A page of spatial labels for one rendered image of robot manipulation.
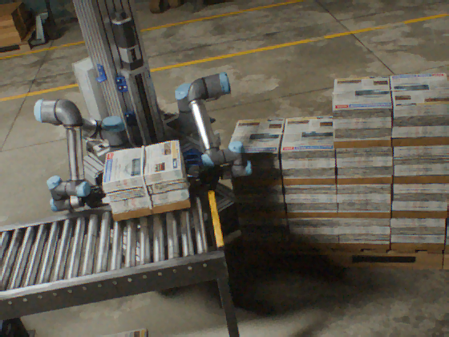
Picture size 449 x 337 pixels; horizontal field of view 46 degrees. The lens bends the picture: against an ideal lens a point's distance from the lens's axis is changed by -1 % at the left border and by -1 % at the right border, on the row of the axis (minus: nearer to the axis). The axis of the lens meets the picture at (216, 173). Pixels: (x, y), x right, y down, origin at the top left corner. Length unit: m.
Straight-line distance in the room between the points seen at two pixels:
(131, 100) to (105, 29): 0.43
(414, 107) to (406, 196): 0.53
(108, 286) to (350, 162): 1.39
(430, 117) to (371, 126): 0.28
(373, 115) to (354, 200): 0.53
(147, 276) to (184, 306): 0.94
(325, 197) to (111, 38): 1.47
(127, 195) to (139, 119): 0.76
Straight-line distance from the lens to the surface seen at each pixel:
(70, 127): 2.66
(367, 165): 2.88
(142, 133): 3.22
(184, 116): 3.24
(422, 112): 2.74
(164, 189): 2.51
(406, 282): 3.25
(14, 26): 8.55
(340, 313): 3.07
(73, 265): 2.46
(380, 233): 3.14
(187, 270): 2.30
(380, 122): 2.75
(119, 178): 2.49
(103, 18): 3.03
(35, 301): 2.45
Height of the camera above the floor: 2.30
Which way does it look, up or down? 33 degrees down
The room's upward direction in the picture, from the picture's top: 11 degrees counter-clockwise
